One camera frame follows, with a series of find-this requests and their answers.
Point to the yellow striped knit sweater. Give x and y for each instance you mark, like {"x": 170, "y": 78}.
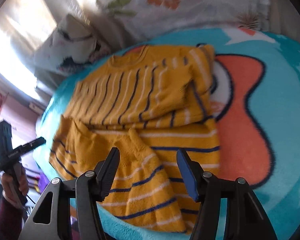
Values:
{"x": 148, "y": 103}

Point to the person's left hand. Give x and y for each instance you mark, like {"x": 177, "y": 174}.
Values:
{"x": 15, "y": 185}

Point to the purple cloth on stool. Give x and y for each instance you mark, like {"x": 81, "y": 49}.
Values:
{"x": 43, "y": 182}

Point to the cream lady print pillow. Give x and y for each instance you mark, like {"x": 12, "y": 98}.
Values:
{"x": 72, "y": 47}

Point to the teal cartoon fleece blanket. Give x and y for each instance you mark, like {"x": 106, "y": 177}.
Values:
{"x": 256, "y": 104}

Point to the white floral leaf pillow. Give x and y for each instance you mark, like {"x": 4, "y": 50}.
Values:
{"x": 146, "y": 19}

